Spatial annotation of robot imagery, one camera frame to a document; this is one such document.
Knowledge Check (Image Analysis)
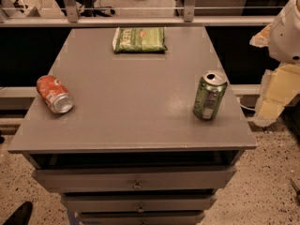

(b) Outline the black shoe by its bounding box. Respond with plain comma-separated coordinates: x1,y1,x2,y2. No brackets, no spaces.
3,202,33,225

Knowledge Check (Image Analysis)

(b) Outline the green soda can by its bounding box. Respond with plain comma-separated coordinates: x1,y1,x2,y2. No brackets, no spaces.
193,70,228,120

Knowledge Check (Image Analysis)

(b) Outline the green jalapeno chip bag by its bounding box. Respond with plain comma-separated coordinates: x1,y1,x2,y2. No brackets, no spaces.
112,27,167,53

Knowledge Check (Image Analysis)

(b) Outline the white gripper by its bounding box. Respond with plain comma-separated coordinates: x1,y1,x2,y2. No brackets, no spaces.
249,0,300,127

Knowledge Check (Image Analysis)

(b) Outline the orange soda can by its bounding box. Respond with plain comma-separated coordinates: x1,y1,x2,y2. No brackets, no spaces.
37,75,74,113

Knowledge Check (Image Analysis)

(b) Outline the grey metal railing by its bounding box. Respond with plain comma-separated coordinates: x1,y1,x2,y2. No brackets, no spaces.
0,0,285,27

